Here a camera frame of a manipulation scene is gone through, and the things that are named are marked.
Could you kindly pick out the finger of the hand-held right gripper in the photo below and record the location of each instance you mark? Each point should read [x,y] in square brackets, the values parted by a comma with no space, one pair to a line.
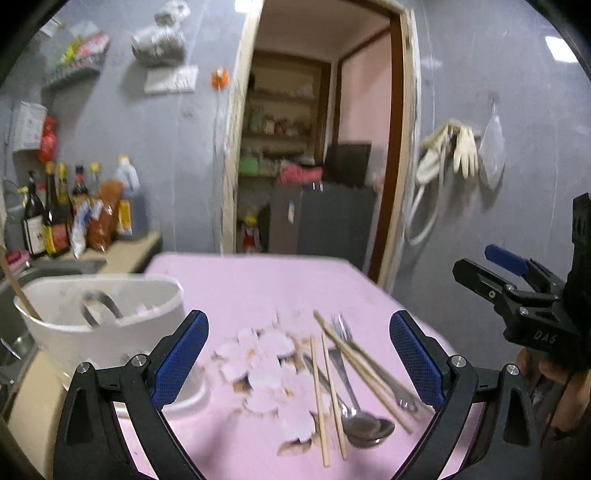
[505,259]
[485,281]

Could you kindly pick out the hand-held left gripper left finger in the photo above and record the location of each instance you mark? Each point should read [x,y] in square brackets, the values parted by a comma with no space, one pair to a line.
[182,360]

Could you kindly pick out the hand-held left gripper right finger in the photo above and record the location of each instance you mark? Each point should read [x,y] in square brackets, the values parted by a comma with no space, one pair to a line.
[415,360]

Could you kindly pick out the long wooden chopstick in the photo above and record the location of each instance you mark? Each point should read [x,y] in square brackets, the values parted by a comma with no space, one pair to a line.
[364,367]
[392,408]

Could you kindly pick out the white plastic utensil holder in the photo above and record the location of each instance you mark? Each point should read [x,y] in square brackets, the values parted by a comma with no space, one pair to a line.
[115,341]

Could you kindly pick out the metal fork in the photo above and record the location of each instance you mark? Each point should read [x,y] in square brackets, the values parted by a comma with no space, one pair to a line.
[340,325]

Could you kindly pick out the short wooden chopstick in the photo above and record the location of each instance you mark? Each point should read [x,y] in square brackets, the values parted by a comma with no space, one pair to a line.
[336,415]
[318,406]

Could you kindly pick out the person's right hand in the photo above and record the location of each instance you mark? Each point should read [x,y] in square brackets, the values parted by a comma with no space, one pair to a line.
[554,374]

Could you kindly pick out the metal ladle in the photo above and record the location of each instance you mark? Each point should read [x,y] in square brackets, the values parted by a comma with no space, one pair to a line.
[111,307]

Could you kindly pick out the pink tablecloth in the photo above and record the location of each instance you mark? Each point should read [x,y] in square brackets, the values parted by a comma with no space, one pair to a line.
[258,286]

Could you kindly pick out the clear hanging plastic bag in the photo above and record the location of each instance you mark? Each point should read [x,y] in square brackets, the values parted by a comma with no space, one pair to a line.
[491,147]

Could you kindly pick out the cream rubber glove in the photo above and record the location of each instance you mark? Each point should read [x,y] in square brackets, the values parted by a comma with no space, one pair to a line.
[465,150]
[430,157]

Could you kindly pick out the red white figurine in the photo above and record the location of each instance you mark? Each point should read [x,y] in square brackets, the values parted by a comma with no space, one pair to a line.
[249,235]

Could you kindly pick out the stainless steel sink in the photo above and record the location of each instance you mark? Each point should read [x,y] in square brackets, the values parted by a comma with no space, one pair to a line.
[60,267]

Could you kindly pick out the red chili powder bag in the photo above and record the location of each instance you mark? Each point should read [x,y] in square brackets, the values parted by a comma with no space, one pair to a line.
[104,221]

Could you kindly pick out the dark grey mini fridge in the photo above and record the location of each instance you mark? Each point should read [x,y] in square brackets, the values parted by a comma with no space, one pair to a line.
[332,221]

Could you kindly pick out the white snack packet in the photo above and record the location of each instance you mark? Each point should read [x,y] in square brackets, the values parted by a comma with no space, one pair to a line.
[83,230]

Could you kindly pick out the wooden spatula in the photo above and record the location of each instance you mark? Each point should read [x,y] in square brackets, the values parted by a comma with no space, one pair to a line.
[21,295]

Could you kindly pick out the black monitor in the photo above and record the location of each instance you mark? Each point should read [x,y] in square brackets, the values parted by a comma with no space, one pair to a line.
[348,164]

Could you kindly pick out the large dark soy sauce bottle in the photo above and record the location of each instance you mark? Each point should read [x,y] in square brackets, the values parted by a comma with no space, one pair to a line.
[55,230]

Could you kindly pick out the plastic oil jug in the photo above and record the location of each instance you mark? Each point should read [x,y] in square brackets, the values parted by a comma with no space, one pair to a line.
[127,175]

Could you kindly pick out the clear bottle yellow cap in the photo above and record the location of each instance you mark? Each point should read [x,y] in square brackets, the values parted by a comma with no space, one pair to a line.
[95,182]

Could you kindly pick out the brown pump bottle white label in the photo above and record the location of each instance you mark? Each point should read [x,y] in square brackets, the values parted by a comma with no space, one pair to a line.
[33,226]

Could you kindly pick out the green box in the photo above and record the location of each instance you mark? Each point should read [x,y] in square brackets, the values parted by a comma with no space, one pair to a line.
[248,166]

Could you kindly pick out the dark bottle yellow cap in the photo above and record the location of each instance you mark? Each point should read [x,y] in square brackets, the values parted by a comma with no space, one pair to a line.
[63,189]

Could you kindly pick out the red cloth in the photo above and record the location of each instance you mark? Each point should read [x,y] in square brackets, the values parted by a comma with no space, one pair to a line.
[300,175]

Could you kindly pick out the wooden shelf unit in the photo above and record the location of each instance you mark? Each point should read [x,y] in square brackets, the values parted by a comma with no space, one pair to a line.
[323,101]

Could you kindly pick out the row of small jars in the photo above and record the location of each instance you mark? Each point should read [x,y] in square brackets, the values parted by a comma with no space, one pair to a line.
[277,123]

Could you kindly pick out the red plastic bag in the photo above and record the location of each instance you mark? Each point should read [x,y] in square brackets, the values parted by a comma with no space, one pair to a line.
[47,141]

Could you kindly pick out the white carton box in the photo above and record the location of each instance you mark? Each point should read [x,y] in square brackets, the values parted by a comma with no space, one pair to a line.
[28,127]

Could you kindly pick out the hanging clear bag dried goods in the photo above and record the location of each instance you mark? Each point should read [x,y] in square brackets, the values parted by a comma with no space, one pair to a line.
[157,41]

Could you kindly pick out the red seasoning packet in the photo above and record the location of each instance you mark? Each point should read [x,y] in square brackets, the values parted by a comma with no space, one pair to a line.
[94,45]

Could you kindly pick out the yellow green seasoning packet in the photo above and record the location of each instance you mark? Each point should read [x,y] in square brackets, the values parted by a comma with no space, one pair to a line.
[69,53]

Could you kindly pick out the wooden door frame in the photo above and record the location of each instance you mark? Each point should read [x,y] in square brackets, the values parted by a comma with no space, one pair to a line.
[233,138]

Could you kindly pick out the white wall power socket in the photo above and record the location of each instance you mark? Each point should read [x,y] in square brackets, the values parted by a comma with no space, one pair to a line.
[171,79]

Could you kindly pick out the orange wall hook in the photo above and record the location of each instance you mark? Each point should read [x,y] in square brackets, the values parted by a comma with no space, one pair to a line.
[220,78]

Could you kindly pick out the grey wall spice rack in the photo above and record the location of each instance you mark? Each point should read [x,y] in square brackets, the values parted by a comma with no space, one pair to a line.
[69,76]

